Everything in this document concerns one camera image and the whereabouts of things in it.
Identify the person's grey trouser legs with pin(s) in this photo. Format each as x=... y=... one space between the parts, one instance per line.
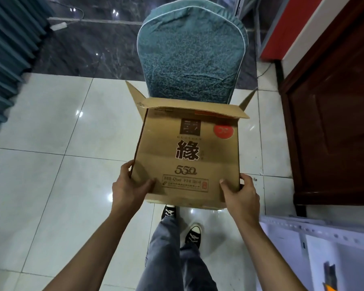
x=170 y=263

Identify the orange utility knife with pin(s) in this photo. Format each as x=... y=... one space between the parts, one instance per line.
x=331 y=281

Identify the blue pleated curtain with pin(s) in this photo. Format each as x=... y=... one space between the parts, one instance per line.
x=9 y=69

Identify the black and white sneaker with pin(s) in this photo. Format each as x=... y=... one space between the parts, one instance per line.
x=194 y=234
x=169 y=212

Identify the white metal shelving rack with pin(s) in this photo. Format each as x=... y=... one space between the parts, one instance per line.
x=333 y=251

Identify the small printed brown carton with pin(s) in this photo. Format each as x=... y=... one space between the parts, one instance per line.
x=164 y=154

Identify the person's left hand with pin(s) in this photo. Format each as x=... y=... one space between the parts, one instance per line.
x=130 y=194

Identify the person's left forearm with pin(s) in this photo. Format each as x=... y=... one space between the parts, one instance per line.
x=88 y=257

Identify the person's right forearm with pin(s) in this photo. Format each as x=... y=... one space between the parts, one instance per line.
x=270 y=257

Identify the person's right hand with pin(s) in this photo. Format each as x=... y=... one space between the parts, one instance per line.
x=242 y=203

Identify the teal fabric chair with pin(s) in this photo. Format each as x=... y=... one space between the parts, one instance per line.
x=191 y=48

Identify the white power strip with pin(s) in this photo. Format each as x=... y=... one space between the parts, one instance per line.
x=59 y=26

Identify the dark wooden door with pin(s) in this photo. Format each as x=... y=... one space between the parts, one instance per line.
x=333 y=106

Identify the glass door with metal frame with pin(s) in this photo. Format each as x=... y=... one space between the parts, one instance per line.
x=257 y=21

